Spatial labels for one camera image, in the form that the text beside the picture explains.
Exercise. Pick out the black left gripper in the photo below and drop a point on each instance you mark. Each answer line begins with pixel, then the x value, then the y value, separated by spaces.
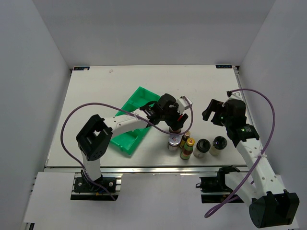
pixel 174 124

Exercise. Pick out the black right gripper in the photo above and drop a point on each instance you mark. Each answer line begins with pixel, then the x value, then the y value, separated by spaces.
pixel 212 107

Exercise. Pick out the red cap sauce bottle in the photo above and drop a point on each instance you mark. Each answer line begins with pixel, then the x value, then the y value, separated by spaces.
pixel 178 123

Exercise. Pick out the silver lid glass jar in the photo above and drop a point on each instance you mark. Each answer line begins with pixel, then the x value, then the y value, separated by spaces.
pixel 174 142

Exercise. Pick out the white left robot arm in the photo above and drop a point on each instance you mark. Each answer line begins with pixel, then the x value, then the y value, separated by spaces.
pixel 96 134

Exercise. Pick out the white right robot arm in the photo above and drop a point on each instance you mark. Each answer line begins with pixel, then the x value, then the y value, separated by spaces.
pixel 269 203

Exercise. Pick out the yellow label brown bottle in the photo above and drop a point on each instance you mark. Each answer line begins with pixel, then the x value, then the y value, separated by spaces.
pixel 184 138

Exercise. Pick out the black grinder white jar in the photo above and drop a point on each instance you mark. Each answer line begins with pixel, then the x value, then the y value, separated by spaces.
pixel 218 145

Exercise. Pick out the green label sauce bottle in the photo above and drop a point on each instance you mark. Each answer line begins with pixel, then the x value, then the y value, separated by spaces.
pixel 187 149

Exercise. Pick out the black lid spice jar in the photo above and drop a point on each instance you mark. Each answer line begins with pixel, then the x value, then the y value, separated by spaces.
pixel 202 147

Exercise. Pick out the blue label sticker right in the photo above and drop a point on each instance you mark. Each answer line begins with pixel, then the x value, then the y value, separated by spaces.
pixel 223 66

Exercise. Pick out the blue label sticker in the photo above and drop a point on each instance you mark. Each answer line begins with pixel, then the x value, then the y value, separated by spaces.
pixel 86 68
pixel 223 66

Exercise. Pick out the green plastic divided bin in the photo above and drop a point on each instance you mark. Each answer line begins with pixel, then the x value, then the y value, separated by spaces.
pixel 128 142

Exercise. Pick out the blue label sticker left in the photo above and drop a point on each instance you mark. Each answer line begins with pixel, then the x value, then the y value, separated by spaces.
pixel 86 68

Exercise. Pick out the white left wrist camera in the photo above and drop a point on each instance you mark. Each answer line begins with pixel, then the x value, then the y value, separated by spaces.
pixel 184 103

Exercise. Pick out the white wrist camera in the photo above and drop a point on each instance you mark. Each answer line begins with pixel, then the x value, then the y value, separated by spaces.
pixel 184 103
pixel 234 95

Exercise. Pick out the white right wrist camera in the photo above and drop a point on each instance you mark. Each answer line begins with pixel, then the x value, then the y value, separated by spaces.
pixel 234 95

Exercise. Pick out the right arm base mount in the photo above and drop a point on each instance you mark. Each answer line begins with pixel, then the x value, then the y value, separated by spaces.
pixel 211 191

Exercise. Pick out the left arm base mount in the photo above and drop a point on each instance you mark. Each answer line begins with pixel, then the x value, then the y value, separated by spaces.
pixel 83 190

